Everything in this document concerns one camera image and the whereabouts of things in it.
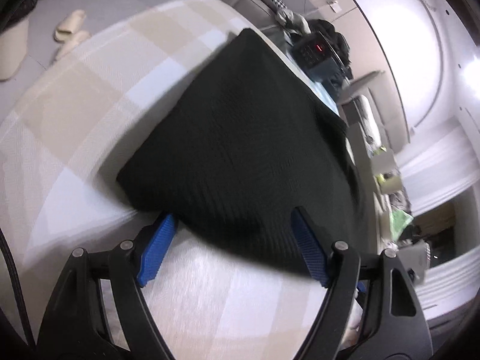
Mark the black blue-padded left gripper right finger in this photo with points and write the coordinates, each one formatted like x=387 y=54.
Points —
x=392 y=325

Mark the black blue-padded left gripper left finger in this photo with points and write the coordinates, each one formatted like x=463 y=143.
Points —
x=75 y=324

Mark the black knit garment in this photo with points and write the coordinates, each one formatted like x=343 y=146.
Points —
x=245 y=144

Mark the black clothes pile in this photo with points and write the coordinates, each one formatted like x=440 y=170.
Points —
x=337 y=41

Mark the striped grey clothes on sofa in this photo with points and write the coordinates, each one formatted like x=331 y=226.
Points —
x=288 y=19

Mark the white storage box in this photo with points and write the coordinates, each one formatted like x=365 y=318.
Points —
x=386 y=172

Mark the beige checked bed sheet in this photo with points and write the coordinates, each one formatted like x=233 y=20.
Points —
x=62 y=146

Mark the black device red display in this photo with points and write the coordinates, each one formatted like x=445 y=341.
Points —
x=317 y=58

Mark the right cream slipper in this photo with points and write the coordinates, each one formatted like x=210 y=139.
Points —
x=74 y=41

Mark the cream slipper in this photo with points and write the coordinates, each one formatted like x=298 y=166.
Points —
x=69 y=26
x=74 y=41

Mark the cream waste bin black liner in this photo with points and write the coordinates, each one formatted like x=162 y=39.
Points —
x=13 y=48

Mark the left cream slipper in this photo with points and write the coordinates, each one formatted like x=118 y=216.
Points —
x=69 y=26

